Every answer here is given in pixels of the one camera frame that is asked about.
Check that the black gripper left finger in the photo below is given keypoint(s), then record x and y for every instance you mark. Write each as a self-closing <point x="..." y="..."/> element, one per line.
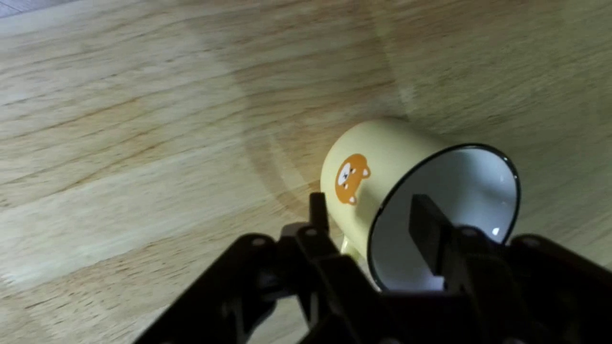
<point x="243" y="286"/>

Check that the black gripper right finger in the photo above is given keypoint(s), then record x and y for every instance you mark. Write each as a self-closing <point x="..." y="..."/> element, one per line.
<point x="528" y="291"/>

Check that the yellow enamel bear mug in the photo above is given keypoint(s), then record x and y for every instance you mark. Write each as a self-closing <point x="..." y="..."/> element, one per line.
<point x="375" y="169"/>

